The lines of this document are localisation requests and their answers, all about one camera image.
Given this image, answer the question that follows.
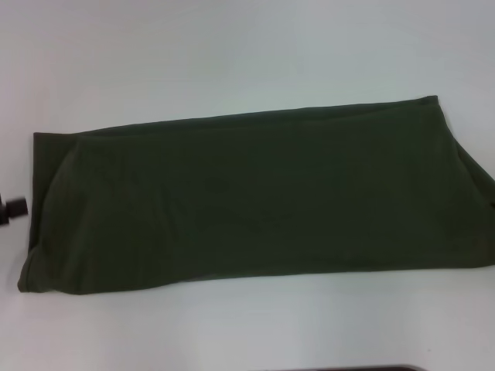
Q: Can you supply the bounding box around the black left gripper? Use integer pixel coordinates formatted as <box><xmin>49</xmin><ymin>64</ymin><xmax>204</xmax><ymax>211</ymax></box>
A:
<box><xmin>0</xmin><ymin>192</ymin><xmax>29</xmax><ymax>228</ymax></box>

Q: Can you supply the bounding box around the dark green printed t-shirt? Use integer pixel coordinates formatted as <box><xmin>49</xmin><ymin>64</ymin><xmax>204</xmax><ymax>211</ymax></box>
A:
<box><xmin>15</xmin><ymin>95</ymin><xmax>495</xmax><ymax>297</ymax></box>

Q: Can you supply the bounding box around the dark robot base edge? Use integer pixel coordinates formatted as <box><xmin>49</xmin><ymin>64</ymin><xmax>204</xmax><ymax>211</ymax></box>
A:
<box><xmin>342</xmin><ymin>364</ymin><xmax>425</xmax><ymax>371</ymax></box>

